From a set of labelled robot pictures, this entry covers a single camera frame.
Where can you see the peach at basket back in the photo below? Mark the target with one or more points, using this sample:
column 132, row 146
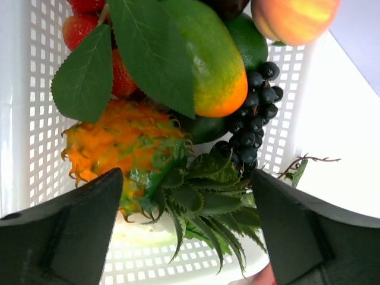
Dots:
column 294, row 23

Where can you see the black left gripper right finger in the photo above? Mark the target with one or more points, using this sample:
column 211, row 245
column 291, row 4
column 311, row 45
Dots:
column 311, row 241

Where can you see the orange spiky pineapple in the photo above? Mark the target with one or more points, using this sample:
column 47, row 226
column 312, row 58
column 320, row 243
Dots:
column 205, row 196

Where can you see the green orange mango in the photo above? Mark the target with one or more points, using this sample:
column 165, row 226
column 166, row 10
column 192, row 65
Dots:
column 220, row 81

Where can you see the large green leaf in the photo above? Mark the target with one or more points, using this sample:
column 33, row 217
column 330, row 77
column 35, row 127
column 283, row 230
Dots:
column 154, row 53

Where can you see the dark grape bunch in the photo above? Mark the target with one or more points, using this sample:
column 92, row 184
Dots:
column 248, row 121

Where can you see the dark plum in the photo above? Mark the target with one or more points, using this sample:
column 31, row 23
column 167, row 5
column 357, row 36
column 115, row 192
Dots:
column 227, row 9

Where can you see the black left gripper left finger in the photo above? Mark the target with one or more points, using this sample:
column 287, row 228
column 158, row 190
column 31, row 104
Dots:
column 63, row 240

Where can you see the green lime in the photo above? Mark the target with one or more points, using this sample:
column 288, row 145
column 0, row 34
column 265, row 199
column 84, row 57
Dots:
column 251, row 44

